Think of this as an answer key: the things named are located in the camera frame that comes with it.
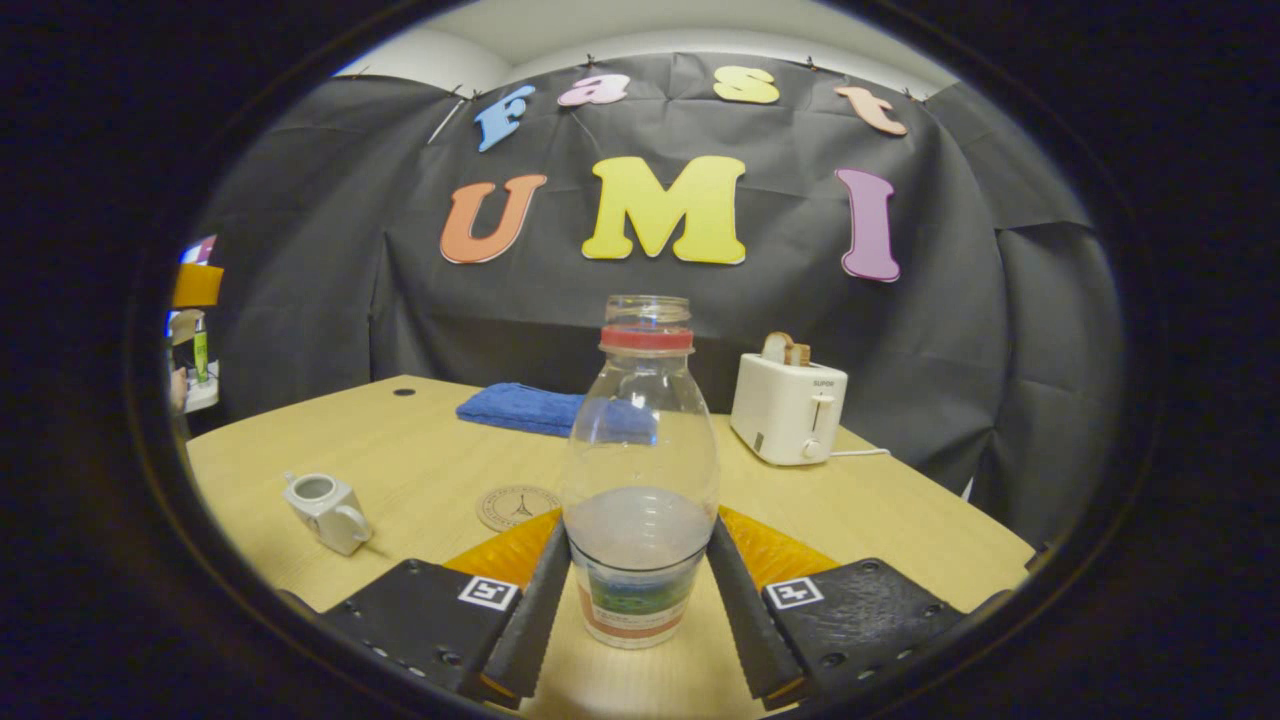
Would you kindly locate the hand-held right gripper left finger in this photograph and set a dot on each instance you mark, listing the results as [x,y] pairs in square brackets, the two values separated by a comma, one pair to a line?
[535,620]

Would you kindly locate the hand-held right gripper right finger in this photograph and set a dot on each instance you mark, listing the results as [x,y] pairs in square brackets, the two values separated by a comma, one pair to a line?
[740,620]

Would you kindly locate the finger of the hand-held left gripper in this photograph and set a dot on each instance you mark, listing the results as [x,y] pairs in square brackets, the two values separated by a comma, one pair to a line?
[197,286]

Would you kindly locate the round wooden coaster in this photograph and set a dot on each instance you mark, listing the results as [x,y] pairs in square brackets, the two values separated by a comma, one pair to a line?
[510,507]

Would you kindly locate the clear plastic water bottle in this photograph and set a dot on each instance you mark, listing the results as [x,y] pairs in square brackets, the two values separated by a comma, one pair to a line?
[640,470]

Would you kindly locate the white floral teacup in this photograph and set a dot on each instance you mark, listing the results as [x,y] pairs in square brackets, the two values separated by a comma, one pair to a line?
[330,515]

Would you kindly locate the small green bottle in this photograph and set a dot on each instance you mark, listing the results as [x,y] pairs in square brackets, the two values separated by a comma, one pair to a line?
[201,352]

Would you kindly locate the black backdrop cloth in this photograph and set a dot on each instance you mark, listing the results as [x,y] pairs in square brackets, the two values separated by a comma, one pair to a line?
[330,250]

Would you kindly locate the blue folded towel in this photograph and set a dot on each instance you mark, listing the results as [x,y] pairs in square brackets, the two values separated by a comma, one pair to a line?
[515,408]

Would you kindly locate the white toaster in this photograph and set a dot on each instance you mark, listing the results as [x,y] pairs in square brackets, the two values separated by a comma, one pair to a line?
[785,410]

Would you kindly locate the toast slice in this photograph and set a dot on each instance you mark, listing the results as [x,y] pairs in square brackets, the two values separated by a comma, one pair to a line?
[775,348]
[798,354]

